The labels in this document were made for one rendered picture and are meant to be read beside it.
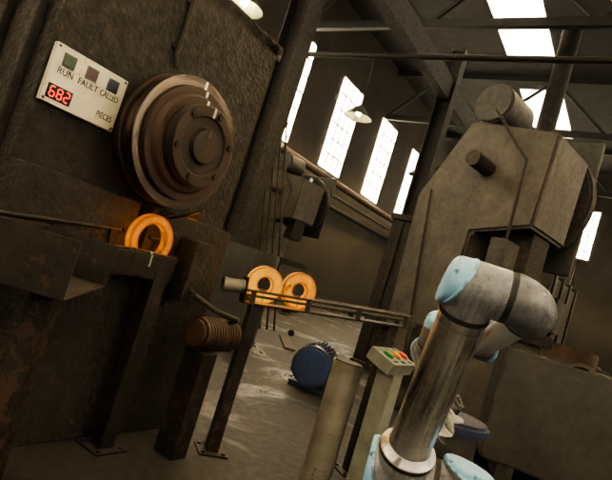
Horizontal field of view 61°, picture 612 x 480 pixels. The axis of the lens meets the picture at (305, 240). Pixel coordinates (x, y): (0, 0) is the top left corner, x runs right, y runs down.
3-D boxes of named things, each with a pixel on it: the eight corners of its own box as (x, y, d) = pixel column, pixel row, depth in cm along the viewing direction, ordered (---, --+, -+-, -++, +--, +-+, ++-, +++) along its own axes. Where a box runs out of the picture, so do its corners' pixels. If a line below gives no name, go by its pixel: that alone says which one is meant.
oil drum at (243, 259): (175, 328, 466) (206, 232, 471) (218, 331, 515) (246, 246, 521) (224, 350, 433) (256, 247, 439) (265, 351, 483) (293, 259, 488)
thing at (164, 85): (100, 184, 167) (146, 48, 170) (199, 219, 207) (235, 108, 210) (112, 187, 164) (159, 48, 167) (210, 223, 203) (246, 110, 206)
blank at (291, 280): (284, 269, 221) (286, 270, 218) (316, 274, 227) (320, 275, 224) (276, 305, 221) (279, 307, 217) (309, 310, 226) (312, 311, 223)
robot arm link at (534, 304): (582, 284, 108) (497, 335, 171) (521, 265, 110) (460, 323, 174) (570, 337, 105) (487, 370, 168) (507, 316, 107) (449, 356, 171)
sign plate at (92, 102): (35, 97, 154) (54, 40, 155) (108, 131, 175) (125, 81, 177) (39, 98, 152) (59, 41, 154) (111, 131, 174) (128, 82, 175)
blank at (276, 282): (248, 262, 215) (251, 263, 212) (284, 269, 221) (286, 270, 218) (241, 299, 215) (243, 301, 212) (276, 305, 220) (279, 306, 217)
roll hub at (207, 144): (152, 170, 170) (179, 90, 172) (208, 194, 194) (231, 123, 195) (164, 172, 167) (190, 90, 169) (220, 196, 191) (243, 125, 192)
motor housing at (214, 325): (144, 449, 194) (187, 310, 198) (185, 442, 213) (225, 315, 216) (167, 464, 187) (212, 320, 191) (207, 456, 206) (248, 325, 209)
